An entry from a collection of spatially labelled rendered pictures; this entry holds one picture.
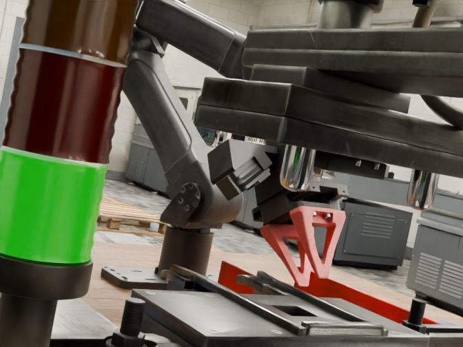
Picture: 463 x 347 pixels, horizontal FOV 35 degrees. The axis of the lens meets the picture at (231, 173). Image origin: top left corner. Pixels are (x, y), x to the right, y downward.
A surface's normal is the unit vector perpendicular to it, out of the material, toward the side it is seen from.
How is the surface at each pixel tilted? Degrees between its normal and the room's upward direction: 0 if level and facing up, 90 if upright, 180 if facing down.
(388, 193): 90
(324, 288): 90
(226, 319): 0
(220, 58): 89
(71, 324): 0
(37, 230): 104
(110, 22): 76
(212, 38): 86
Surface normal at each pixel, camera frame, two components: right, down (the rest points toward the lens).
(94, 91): 0.63, -0.08
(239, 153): 0.57, -0.37
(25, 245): -0.04, 0.29
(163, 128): -0.54, -0.10
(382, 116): 0.55, 0.15
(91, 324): 0.19, -0.98
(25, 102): -0.51, 0.19
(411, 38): -0.81, -0.13
